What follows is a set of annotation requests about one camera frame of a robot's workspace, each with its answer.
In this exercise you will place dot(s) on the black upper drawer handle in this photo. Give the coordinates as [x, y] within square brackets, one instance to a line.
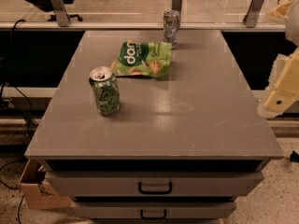
[150, 189]

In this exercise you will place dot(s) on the green chip bag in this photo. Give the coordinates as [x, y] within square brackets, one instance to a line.
[143, 59]

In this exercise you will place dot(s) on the silver can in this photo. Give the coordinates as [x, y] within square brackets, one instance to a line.
[171, 26]

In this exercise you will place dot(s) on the green soda can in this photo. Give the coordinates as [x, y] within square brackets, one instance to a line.
[105, 90]

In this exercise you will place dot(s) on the black drawer handle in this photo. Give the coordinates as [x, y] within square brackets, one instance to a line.
[150, 189]
[153, 214]

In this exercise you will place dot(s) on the black lower drawer handle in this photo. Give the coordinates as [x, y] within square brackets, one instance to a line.
[153, 214]

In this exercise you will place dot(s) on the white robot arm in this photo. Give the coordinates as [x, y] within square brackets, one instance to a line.
[292, 25]

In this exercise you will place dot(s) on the lower grey drawer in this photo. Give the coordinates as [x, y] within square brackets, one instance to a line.
[131, 210]

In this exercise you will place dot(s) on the grey drawer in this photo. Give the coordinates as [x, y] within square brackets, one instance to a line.
[154, 184]
[131, 210]

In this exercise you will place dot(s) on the right metal bracket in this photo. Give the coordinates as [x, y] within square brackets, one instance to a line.
[251, 18]

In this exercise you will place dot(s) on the upper grey drawer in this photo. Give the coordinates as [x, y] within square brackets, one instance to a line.
[154, 184]

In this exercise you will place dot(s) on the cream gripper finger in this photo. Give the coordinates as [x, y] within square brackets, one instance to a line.
[283, 89]
[280, 13]

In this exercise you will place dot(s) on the left metal bracket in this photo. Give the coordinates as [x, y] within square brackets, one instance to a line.
[60, 12]

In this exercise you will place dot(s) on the cardboard box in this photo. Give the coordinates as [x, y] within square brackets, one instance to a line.
[38, 192]

